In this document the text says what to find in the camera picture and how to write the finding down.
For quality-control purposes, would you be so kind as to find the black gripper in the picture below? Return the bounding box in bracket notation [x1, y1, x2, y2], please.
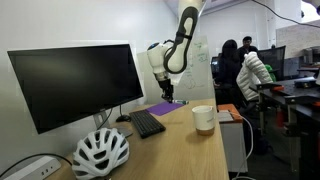
[157, 78, 175, 104]

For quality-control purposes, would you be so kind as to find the white cup with cork base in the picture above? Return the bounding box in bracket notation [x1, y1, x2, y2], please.
[191, 105, 216, 137]

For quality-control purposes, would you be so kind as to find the purple desk mat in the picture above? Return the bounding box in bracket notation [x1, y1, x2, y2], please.
[145, 101, 185, 117]

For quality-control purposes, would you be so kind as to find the black keyboard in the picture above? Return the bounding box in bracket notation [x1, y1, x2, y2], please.
[129, 109, 167, 140]

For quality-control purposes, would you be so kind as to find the white whiteboard divider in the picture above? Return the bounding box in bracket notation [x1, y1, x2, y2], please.
[136, 35, 216, 105]

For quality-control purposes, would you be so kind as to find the black computer mouse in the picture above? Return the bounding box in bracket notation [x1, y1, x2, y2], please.
[115, 114, 132, 123]

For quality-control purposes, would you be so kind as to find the grey notebook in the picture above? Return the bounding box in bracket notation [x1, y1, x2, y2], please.
[217, 110, 235, 124]

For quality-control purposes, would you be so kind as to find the white bicycle helmet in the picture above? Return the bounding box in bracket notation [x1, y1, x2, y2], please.
[71, 127, 130, 180]

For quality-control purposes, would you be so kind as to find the seated person with dark hair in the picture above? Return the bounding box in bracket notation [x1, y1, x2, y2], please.
[213, 39, 247, 108]

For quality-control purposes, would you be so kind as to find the silver monitor stand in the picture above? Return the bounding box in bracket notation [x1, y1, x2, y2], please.
[92, 110, 134, 139]

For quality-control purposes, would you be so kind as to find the white cabinet with orange top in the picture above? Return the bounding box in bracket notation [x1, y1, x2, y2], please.
[217, 103, 249, 174]

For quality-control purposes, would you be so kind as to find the white puffer jacket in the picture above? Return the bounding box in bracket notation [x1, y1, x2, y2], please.
[235, 50, 274, 102]

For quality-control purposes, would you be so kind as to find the black computer monitor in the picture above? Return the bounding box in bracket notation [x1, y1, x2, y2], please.
[7, 43, 144, 135]

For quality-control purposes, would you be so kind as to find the standing person in black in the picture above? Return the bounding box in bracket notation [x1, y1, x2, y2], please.
[237, 35, 259, 64]

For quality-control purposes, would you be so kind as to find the green garment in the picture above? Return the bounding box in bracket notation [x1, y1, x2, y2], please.
[264, 64, 278, 83]

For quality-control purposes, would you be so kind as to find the black mesh office chair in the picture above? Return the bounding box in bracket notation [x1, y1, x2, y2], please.
[258, 45, 287, 79]

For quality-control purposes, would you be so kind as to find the black work table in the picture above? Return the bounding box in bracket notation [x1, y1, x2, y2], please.
[256, 78, 320, 180]

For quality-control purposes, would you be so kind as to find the black box device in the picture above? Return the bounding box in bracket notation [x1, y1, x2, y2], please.
[293, 76, 318, 89]

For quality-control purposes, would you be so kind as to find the beige partition panel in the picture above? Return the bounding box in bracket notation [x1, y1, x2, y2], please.
[275, 19, 320, 59]

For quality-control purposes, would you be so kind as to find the white power strip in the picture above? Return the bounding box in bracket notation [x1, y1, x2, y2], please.
[3, 155, 62, 180]

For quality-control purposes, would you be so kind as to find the white cable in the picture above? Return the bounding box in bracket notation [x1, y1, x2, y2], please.
[229, 111, 256, 180]

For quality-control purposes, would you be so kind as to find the black overhead cable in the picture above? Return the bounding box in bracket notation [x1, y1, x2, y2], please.
[251, 0, 320, 29]

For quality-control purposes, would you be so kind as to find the black power cable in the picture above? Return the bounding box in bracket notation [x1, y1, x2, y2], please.
[0, 153, 73, 178]

